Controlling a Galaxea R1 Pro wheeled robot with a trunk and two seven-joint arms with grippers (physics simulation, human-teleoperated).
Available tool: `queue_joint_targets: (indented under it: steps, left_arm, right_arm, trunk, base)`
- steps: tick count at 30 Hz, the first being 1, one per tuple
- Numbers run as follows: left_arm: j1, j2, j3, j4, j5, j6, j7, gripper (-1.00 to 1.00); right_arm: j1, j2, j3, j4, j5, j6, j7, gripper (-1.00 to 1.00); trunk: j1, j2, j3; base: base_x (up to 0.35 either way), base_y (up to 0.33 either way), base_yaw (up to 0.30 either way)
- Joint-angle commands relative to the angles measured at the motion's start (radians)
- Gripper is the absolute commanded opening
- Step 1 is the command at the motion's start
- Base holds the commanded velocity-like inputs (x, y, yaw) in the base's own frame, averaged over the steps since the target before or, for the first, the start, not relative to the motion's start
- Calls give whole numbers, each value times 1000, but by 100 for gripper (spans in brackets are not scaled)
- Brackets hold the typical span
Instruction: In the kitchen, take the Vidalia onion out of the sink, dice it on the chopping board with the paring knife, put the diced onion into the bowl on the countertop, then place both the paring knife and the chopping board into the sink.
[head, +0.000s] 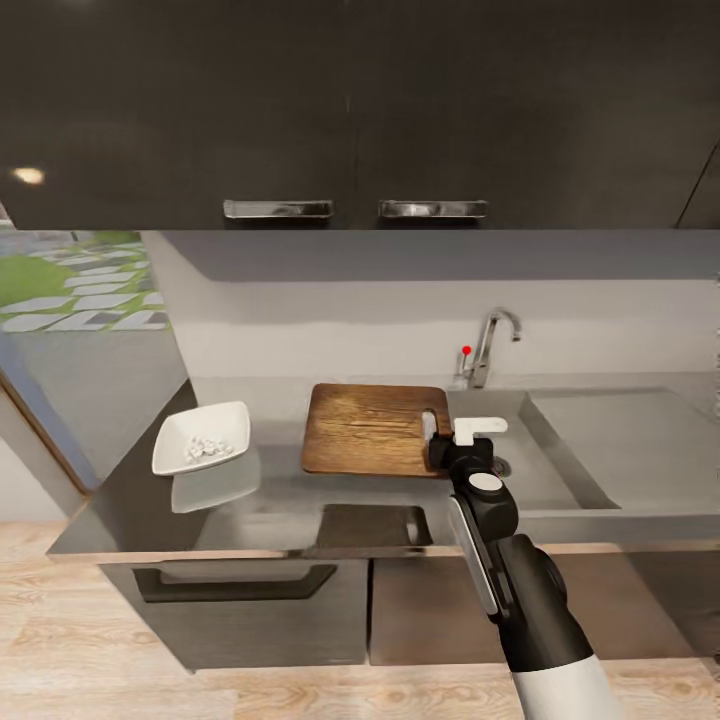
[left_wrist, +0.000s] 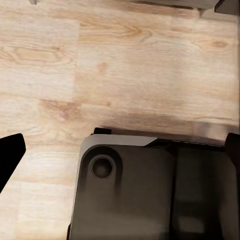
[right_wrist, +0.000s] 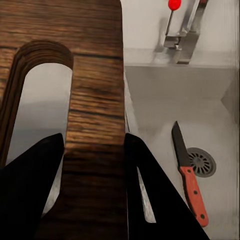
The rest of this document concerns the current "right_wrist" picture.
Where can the drop in sink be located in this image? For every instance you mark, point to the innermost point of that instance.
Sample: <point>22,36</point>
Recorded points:
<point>205,102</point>

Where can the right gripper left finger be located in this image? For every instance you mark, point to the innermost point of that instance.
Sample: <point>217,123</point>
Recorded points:
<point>25,185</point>

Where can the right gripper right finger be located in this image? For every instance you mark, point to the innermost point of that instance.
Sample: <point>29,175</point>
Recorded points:
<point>174,220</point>

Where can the cutting board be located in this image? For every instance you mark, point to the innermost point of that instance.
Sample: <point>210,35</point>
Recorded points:
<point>87,37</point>

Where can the parer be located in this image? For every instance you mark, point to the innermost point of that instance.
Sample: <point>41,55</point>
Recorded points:
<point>190,183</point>

